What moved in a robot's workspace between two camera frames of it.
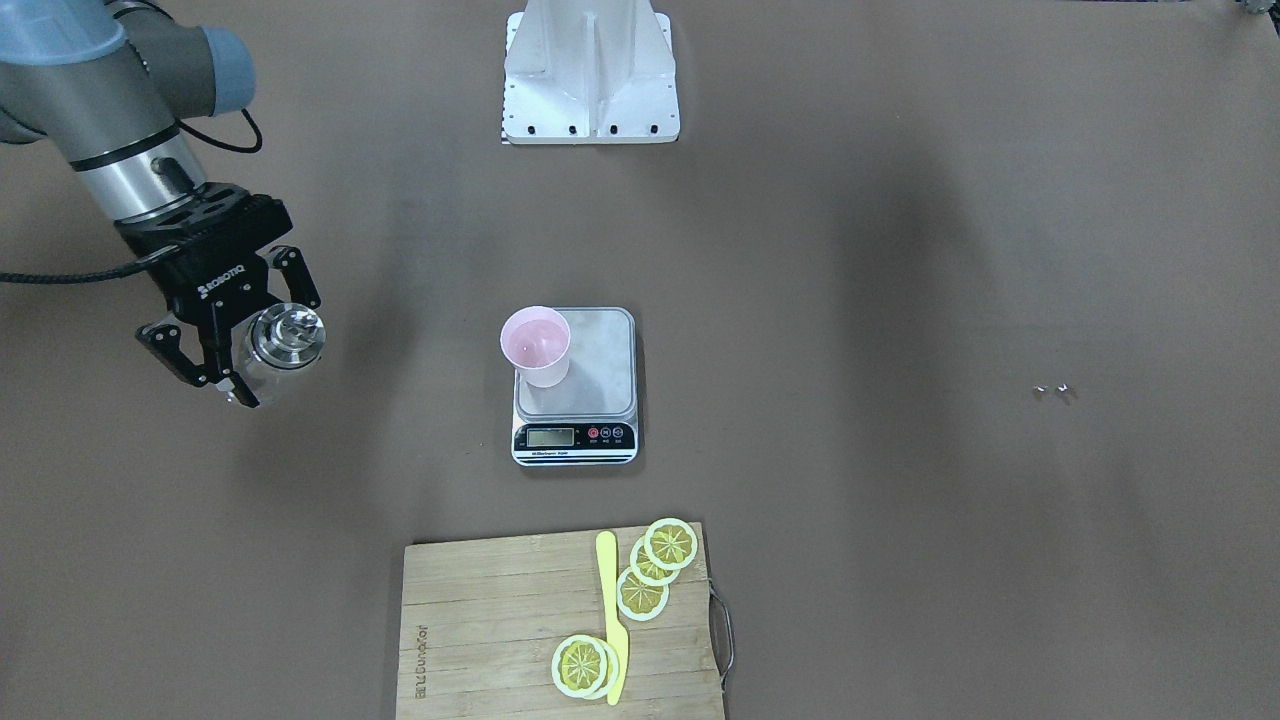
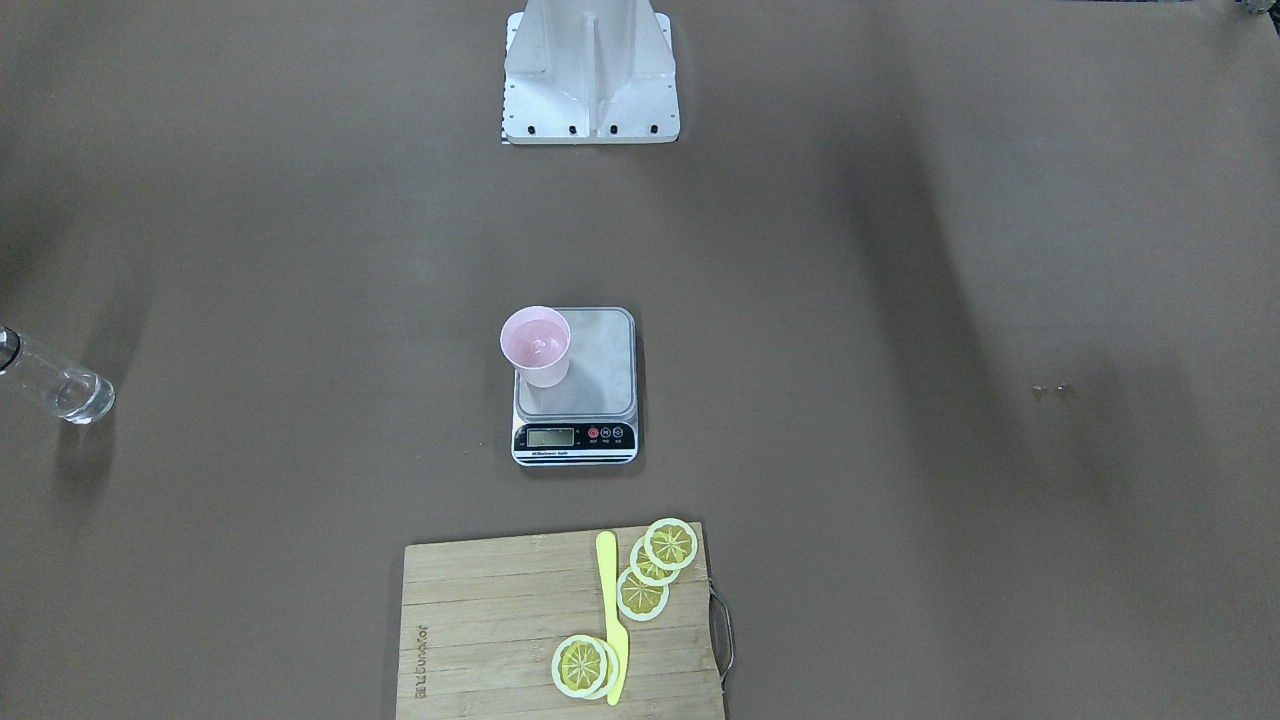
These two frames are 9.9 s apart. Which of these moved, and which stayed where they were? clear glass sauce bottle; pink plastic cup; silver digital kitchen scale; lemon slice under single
Moved: clear glass sauce bottle
Stayed: pink plastic cup; lemon slice under single; silver digital kitchen scale
